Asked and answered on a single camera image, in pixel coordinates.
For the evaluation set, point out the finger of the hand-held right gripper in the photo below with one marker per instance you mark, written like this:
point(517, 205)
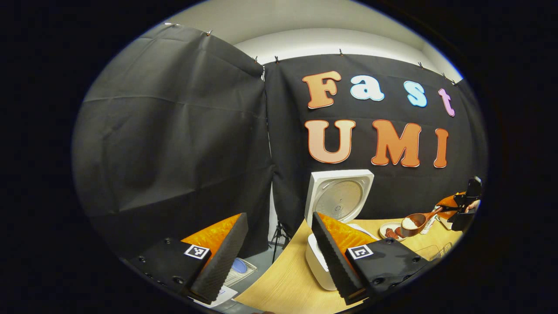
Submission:
point(449, 201)

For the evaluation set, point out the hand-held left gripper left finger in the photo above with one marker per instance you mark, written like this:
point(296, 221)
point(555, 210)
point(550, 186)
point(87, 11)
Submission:
point(220, 261)

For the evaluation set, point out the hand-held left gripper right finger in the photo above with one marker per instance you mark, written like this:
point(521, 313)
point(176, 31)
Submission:
point(333, 257)

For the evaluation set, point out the brown wooden spoon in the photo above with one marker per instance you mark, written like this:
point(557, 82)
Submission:
point(425, 216)

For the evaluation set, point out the white rice portion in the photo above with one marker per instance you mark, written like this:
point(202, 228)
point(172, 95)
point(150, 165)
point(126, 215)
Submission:
point(409, 223)

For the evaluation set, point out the clear chopstick holder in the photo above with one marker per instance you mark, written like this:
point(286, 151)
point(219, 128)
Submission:
point(432, 252)

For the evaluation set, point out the white rice cooker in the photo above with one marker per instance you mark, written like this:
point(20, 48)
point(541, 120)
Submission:
point(340, 196)

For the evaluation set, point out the white blue floor device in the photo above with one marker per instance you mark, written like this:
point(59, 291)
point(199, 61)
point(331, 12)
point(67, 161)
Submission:
point(240, 267)

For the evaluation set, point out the small white bottle green label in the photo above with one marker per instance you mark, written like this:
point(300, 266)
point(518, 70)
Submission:
point(428, 226)

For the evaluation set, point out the white paper sheet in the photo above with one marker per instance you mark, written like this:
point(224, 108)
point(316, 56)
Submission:
point(220, 296)

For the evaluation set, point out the black tripod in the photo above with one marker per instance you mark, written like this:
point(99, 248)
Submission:
point(279, 237)

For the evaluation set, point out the red meat piece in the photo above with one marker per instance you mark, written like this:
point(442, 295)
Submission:
point(389, 233)
point(399, 232)

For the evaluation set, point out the white round plate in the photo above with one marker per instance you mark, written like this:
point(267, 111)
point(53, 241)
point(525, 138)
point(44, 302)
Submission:
point(386, 226)

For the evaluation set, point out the black backdrop cloth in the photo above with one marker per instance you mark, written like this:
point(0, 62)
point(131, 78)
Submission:
point(174, 139)

